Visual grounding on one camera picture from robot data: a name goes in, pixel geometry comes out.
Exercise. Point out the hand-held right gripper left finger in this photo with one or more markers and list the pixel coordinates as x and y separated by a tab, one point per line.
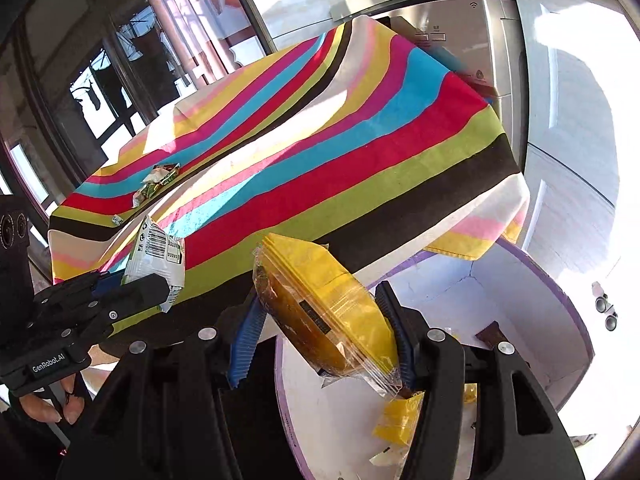
247	342

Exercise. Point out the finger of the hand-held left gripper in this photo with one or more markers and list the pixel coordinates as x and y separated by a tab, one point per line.
140	295
75	295

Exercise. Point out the white green snack packet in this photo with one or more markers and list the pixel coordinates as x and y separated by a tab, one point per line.
152	250

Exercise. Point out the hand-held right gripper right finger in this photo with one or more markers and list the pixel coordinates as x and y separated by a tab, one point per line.
395	330

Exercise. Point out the dark framed glass door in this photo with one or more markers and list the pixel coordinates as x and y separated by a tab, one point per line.
100	60

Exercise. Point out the person's left hand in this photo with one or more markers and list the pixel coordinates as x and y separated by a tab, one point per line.
45	407

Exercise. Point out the white blue milk candy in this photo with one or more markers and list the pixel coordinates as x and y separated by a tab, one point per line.
117	219

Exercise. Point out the white box with purple rim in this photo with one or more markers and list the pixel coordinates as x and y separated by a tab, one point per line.
515	290

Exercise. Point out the grey appliance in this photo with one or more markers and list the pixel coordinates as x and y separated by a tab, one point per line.
450	40

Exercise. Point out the brown snack bar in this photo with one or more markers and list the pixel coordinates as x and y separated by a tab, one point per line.
490	332

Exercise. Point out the small metal wheels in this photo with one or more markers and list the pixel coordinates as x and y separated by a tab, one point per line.
604	305

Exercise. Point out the yellow clear cake packet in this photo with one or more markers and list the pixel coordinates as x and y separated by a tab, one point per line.
320	280

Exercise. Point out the colourful striped tablecloth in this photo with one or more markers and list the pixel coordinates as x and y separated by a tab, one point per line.
350	160

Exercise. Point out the yellow snack packet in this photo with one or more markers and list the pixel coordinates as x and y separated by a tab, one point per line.
400	417

